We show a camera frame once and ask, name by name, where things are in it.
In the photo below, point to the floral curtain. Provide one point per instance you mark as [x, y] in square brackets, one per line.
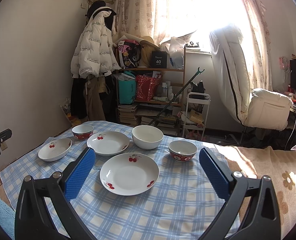
[194, 20]

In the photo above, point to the white utility cart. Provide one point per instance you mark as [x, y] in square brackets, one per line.
[195, 115]

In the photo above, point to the black reaching pole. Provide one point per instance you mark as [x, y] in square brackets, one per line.
[176, 95]

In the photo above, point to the cherry plate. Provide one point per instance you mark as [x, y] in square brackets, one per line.
[108, 143]
[129, 174]
[55, 150]

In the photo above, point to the brown coat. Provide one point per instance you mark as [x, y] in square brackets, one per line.
[93, 88]

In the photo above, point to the black box marked 40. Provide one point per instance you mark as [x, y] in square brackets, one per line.
[159, 59]

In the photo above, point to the brown flower blanket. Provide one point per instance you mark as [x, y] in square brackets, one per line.
[279, 165]

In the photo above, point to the red bowl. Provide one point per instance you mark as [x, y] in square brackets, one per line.
[182, 151]
[82, 132]

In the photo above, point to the white puffer jacket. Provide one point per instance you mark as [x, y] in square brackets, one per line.
[94, 51]

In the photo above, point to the teal bag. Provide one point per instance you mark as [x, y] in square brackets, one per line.
[127, 87]

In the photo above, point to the large white bowl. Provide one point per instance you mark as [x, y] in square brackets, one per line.
[147, 137]

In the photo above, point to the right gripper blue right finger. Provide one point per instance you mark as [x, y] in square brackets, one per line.
[217, 172]

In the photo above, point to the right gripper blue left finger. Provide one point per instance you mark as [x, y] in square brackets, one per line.
[75, 174]

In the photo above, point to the wooden shelf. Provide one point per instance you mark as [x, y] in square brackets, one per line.
[129, 60]

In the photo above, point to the red gift bag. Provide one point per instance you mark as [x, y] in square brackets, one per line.
[146, 87]

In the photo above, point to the white recliner chair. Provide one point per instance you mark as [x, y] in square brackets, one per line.
[258, 108]

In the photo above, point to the blue plaid cloth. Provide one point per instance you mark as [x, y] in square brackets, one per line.
[181, 204]

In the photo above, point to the stack of books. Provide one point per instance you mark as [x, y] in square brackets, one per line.
[128, 114]

